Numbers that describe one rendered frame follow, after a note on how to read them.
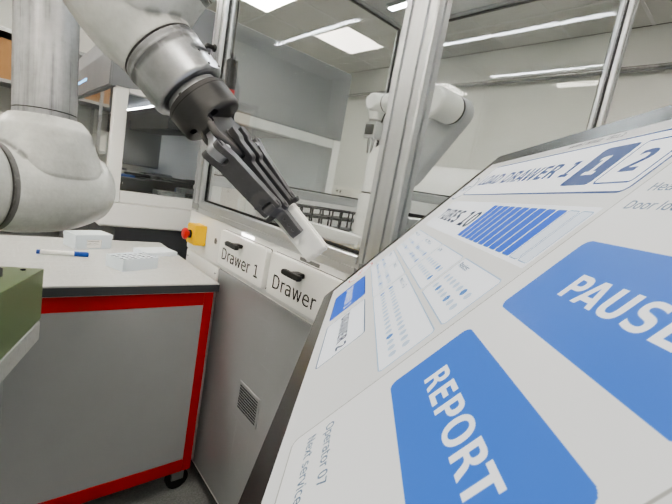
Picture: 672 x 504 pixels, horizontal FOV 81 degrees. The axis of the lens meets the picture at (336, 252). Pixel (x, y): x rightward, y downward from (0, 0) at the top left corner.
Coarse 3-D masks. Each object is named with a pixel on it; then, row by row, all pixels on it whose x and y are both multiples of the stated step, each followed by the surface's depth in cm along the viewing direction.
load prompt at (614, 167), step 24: (600, 144) 26; (624, 144) 23; (648, 144) 20; (504, 168) 43; (528, 168) 35; (552, 168) 29; (576, 168) 25; (600, 168) 22; (624, 168) 20; (648, 168) 18; (480, 192) 41; (504, 192) 33; (528, 192) 28; (552, 192) 25; (576, 192) 22; (600, 192) 19
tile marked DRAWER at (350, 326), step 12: (348, 312) 37; (360, 312) 33; (336, 324) 36; (348, 324) 33; (360, 324) 30; (324, 336) 35; (336, 336) 32; (348, 336) 30; (324, 348) 32; (336, 348) 29; (324, 360) 29
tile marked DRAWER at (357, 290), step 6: (360, 282) 46; (348, 288) 48; (354, 288) 45; (360, 288) 42; (342, 294) 47; (348, 294) 44; (354, 294) 42; (360, 294) 40; (336, 300) 47; (342, 300) 44; (348, 300) 42; (354, 300) 39; (336, 306) 43; (342, 306) 41; (348, 306) 39; (336, 312) 41; (330, 318) 40
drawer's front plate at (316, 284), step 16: (272, 256) 104; (272, 272) 103; (304, 272) 93; (320, 272) 89; (272, 288) 103; (288, 288) 98; (304, 288) 93; (320, 288) 88; (288, 304) 97; (320, 304) 88
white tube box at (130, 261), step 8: (112, 256) 121; (120, 256) 123; (128, 256) 125; (136, 256) 127; (144, 256) 129; (152, 256) 131; (112, 264) 122; (120, 264) 120; (128, 264) 121; (136, 264) 123; (144, 264) 126; (152, 264) 129
